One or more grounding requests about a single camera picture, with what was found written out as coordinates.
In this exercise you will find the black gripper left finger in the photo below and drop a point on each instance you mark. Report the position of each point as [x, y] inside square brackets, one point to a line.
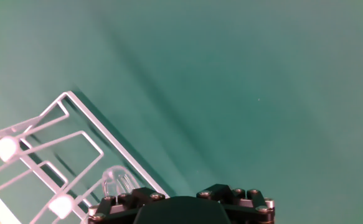
[106, 214]

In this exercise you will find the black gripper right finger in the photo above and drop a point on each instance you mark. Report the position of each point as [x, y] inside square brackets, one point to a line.
[252, 211]

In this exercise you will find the green table mat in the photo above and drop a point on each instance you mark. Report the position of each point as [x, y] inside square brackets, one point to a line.
[262, 77]

